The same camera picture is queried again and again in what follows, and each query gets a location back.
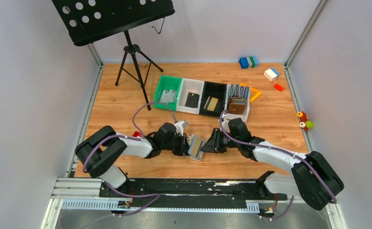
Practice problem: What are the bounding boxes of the beige card holder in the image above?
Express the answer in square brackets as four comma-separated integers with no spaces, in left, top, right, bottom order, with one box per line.
[187,134,207,161]

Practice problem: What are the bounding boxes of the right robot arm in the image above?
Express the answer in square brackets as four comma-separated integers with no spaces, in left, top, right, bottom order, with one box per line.
[201,118,344,210]

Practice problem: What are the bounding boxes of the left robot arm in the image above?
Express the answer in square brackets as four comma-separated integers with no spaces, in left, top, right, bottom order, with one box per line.
[74,121,189,188]

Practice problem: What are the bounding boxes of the red object under arm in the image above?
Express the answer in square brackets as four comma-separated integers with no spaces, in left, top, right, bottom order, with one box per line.
[132,131,143,137]

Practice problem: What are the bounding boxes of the gold card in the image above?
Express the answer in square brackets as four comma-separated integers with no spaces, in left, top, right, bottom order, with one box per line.
[203,96,218,111]

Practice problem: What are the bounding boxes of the brown card holder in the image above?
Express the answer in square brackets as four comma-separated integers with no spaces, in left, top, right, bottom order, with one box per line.
[227,97,248,115]

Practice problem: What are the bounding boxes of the black card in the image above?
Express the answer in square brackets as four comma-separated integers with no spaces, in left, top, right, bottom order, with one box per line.
[185,93,200,108]

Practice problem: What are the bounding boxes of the blue card holders row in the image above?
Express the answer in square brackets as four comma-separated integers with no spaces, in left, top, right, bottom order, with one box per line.
[228,84,250,99]

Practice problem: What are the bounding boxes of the grey cards in green bin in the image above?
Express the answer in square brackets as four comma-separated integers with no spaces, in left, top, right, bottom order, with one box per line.
[159,89,177,104]

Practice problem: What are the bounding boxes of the white bin with holders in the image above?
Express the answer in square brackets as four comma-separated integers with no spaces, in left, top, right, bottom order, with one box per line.
[225,84,250,122]

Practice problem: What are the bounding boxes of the black plastic bin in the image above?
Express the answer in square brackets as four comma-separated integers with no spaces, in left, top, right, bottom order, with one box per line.
[199,81,227,117]

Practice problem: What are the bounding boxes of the white plastic bin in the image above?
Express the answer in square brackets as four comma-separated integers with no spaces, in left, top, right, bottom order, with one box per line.
[176,78,204,115]

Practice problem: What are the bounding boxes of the green plastic bin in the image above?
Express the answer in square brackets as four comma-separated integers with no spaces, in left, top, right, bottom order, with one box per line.
[153,75,182,111]

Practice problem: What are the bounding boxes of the red toy brick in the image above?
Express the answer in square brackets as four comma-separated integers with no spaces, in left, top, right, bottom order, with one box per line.
[274,83,284,92]

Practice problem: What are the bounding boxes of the white blue toy block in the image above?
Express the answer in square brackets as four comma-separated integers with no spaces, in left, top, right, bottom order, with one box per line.
[263,67,280,82]

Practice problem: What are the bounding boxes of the blue green toy block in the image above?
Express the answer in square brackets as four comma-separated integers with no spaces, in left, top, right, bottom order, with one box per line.
[238,56,259,69]

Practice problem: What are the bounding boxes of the colourful toy vehicle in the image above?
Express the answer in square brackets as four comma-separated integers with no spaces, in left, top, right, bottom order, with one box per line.
[297,111,314,132]

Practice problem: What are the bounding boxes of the black music stand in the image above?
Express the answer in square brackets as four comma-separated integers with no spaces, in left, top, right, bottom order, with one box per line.
[53,0,175,110]

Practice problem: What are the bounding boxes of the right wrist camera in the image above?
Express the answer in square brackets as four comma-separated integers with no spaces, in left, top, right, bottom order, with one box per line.
[221,114,229,131]

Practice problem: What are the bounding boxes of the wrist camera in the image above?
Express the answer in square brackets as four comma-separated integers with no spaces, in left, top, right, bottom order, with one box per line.
[221,114,229,131]
[174,120,188,136]

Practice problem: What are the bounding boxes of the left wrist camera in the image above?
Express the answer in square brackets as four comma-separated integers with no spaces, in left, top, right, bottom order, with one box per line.
[174,120,188,136]

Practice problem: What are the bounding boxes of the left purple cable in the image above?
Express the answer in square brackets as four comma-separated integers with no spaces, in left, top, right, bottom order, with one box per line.
[82,102,178,222]

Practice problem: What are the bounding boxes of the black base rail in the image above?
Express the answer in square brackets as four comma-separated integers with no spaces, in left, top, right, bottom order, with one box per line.
[99,178,288,213]

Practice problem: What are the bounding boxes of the orange toy frame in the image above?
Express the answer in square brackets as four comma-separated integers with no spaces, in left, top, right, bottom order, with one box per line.
[239,83,262,102]

